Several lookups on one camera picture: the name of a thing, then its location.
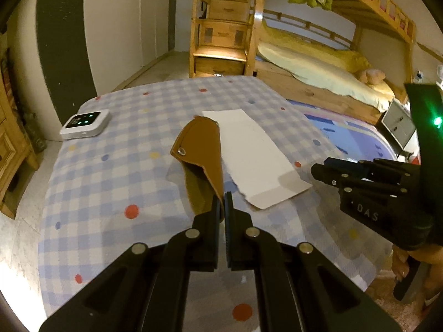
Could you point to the white device with green lights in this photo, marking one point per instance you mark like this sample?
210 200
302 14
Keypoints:
85 125

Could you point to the white paper sheet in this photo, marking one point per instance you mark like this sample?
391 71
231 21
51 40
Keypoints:
261 172

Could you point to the wooden bunk bed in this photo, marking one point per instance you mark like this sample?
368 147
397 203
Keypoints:
383 33

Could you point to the wooden stair drawers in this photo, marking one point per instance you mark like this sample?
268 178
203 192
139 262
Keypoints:
224 37

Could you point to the grey nightstand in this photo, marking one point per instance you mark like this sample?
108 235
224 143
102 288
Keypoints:
398 125

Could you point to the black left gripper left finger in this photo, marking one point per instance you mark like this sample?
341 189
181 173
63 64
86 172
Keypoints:
168 268

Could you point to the wooden cabinet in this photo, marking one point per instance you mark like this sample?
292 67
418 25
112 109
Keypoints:
16 147

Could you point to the white desk fan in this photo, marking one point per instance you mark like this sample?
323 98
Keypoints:
439 72

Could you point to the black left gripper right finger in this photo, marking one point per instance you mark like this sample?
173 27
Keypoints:
249 248

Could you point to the person's right hand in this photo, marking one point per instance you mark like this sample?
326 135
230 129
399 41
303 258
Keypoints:
417 270

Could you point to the yellow bedding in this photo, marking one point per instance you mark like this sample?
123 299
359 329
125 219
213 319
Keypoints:
322 66

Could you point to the brown leather piece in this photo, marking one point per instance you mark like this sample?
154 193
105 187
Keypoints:
198 149

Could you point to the pink plush toy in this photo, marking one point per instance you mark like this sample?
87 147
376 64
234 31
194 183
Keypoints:
370 76

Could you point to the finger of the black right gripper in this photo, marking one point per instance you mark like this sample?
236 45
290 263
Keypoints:
349 184
378 168

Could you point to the rainbow oval rug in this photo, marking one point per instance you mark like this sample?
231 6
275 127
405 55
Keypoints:
356 139

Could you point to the checkered blue cloth table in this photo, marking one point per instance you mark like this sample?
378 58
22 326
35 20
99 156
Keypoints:
123 186

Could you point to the white wardrobe with black dots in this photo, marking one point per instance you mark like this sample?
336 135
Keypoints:
123 37

